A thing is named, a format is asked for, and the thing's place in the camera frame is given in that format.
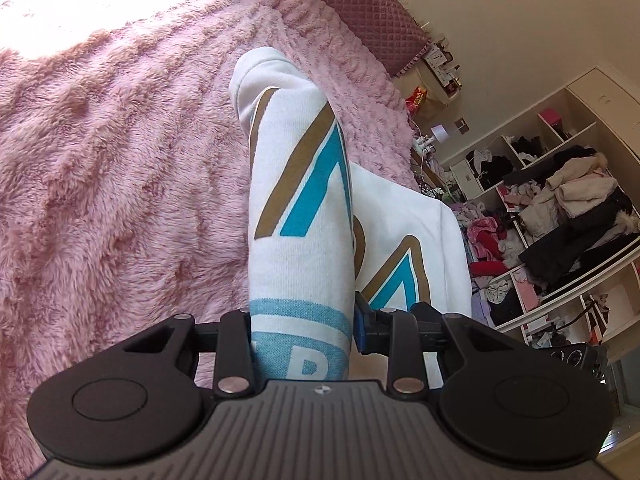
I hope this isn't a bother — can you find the red snack bag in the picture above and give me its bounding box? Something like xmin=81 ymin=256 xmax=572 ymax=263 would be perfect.
xmin=404 ymin=86 xmax=430 ymax=116

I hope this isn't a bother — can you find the white open shelf unit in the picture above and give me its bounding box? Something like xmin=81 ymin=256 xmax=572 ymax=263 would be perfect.
xmin=447 ymin=62 xmax=640 ymax=348

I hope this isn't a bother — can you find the pink fluffy blanket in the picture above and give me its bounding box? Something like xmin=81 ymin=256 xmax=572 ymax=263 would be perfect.
xmin=0 ymin=0 xmax=426 ymax=411

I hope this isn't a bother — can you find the beige coat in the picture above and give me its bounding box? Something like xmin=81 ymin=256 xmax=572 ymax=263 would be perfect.
xmin=519 ymin=152 xmax=620 ymax=242

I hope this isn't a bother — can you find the cluttered bedside table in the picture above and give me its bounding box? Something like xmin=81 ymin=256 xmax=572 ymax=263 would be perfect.
xmin=422 ymin=35 xmax=463 ymax=96

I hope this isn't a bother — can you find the red garment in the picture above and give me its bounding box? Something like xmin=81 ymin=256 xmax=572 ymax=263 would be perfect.
xmin=471 ymin=259 xmax=507 ymax=279

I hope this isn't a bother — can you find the white shirt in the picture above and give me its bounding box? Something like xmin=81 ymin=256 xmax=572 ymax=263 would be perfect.
xmin=228 ymin=46 xmax=474 ymax=382

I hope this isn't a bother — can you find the pink quilted headboard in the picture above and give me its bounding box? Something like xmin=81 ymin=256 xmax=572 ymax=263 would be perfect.
xmin=280 ymin=0 xmax=432 ymax=77

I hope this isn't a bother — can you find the cream nightstand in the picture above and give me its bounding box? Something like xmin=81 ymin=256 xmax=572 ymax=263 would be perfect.
xmin=400 ymin=67 xmax=451 ymax=126

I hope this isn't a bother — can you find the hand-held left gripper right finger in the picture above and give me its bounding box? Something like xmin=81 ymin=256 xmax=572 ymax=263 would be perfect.
xmin=352 ymin=302 xmax=507 ymax=397

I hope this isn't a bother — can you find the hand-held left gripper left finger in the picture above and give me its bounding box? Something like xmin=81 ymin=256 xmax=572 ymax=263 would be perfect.
xmin=122 ymin=310 xmax=259 ymax=397

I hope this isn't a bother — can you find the black jacket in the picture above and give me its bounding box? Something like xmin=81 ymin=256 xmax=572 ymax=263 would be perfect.
xmin=517 ymin=187 xmax=638 ymax=288

